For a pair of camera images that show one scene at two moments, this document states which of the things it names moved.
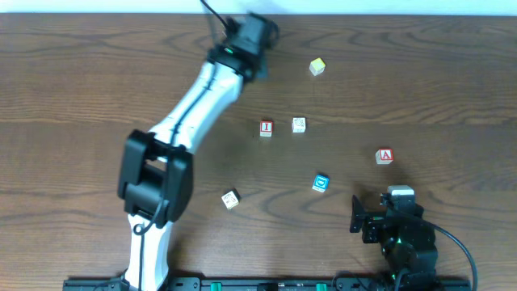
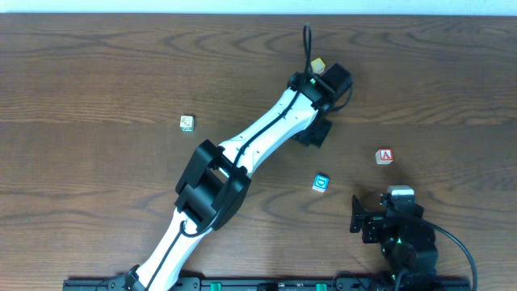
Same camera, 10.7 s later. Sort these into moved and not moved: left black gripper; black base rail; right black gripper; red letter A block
Moved: left black gripper
Not moved: right black gripper; black base rail; red letter A block
